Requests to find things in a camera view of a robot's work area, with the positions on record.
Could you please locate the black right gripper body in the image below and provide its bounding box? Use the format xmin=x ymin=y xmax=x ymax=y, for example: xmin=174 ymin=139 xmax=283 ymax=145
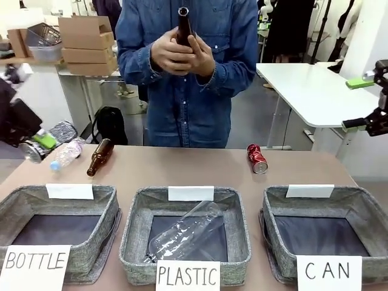
xmin=378 ymin=84 xmax=388 ymax=110

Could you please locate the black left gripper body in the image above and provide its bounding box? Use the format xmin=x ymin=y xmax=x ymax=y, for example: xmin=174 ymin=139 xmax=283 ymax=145
xmin=0 ymin=98 xmax=43 ymax=147

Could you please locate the silver black drink can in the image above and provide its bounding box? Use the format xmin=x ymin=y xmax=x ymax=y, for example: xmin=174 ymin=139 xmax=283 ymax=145
xmin=18 ymin=141 xmax=46 ymax=164

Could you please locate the brown glass bottle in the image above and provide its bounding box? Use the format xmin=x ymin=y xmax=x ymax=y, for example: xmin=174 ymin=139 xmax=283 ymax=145
xmin=86 ymin=138 xmax=115 ymax=177
xmin=176 ymin=6 xmax=198 ymax=65

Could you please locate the person's right forearm denim sleeve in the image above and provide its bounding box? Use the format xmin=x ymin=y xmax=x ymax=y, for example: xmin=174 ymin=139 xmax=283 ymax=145
xmin=116 ymin=39 xmax=158 ymax=86

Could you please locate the person's left forearm denim sleeve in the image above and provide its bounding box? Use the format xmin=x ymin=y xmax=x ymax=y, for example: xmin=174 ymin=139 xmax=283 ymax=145
xmin=211 ymin=45 xmax=259 ymax=98

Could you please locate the grey fabric basket bottle sign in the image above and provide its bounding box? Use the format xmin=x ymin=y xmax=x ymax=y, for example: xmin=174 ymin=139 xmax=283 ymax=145
xmin=0 ymin=183 xmax=122 ymax=285

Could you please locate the crushed red drink can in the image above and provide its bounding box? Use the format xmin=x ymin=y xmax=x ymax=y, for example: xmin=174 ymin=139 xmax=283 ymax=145
xmin=247 ymin=143 xmax=269 ymax=175

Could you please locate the grey fabric basket plastic sign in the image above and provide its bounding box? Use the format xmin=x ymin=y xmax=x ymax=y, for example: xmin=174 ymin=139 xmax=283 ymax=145
xmin=118 ymin=186 xmax=252 ymax=278

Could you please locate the grey fabric basket can sign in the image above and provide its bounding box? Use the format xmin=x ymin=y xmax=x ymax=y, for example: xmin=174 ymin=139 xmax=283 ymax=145
xmin=258 ymin=184 xmax=388 ymax=285

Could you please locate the paper sign reading can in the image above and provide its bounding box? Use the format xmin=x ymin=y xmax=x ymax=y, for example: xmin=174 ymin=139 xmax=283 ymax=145
xmin=296 ymin=255 xmax=364 ymax=291

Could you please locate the person's right hand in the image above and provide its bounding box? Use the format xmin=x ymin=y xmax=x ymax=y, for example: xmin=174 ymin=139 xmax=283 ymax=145
xmin=150 ymin=26 xmax=195 ymax=73

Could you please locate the person's left hand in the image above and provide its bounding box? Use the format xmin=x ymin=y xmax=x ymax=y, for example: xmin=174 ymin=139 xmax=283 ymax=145
xmin=175 ymin=35 xmax=217 ymax=77

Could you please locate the grey quilted bag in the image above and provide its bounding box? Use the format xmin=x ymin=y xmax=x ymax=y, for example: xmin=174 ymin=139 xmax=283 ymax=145
xmin=47 ymin=120 xmax=79 ymax=144

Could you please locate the crushed clear bottle blue cap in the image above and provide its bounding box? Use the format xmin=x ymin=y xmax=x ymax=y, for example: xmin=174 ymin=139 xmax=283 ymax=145
xmin=50 ymin=138 xmax=85 ymax=173

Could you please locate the white desk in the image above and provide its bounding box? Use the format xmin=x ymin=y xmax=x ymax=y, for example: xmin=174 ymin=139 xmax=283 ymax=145
xmin=256 ymin=62 xmax=383 ymax=151

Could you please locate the blank white paper label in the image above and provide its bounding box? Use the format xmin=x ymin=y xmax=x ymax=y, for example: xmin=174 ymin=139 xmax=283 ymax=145
xmin=285 ymin=184 xmax=335 ymax=199
xmin=45 ymin=182 xmax=95 ymax=201
xmin=168 ymin=186 xmax=215 ymax=202

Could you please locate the black tripod stand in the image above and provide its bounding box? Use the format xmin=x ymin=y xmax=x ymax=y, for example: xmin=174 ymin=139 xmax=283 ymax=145
xmin=309 ymin=0 xmax=335 ymax=65

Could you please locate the black backpack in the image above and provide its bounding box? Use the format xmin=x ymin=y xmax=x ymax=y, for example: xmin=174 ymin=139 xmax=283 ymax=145
xmin=90 ymin=105 xmax=129 ymax=146

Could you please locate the clear plastic tub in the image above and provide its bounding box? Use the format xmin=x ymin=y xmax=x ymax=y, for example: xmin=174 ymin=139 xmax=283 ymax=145
xmin=28 ymin=44 xmax=64 ymax=62

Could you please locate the white background table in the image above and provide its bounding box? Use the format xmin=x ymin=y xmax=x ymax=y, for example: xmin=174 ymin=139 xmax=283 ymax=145
xmin=55 ymin=65 xmax=124 ymax=122

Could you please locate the small cardboard box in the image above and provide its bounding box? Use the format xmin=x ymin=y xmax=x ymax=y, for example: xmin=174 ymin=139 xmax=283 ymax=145
xmin=7 ymin=28 xmax=35 ymax=59

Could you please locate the flat closed cardboard box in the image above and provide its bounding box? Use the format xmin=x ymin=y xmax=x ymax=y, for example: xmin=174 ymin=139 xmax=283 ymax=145
xmin=61 ymin=46 xmax=118 ymax=65
xmin=65 ymin=61 xmax=121 ymax=75

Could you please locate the background person in black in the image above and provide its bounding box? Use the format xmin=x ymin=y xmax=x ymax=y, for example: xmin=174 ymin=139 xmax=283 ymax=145
xmin=263 ymin=0 xmax=315 ymax=64

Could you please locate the dark plastic crate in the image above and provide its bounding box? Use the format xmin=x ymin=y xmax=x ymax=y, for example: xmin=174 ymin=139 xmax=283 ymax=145
xmin=26 ymin=22 xmax=62 ymax=48

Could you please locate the open cardboard box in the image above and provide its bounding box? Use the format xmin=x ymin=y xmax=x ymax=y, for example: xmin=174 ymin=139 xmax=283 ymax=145
xmin=58 ymin=15 xmax=115 ymax=50

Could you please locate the paper sign reading bottle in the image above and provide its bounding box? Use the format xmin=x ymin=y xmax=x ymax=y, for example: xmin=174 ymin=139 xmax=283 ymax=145
xmin=0 ymin=244 xmax=73 ymax=291

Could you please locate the person in denim shirt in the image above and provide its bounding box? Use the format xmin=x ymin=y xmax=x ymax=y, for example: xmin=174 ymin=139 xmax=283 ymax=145
xmin=115 ymin=0 xmax=260 ymax=149

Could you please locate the large clear plastic bottle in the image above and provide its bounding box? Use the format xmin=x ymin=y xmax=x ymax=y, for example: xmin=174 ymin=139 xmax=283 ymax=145
xmin=142 ymin=199 xmax=226 ymax=265

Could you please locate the paper sign reading plastic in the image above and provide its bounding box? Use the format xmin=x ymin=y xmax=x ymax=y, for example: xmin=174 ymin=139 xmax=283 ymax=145
xmin=155 ymin=259 xmax=221 ymax=291

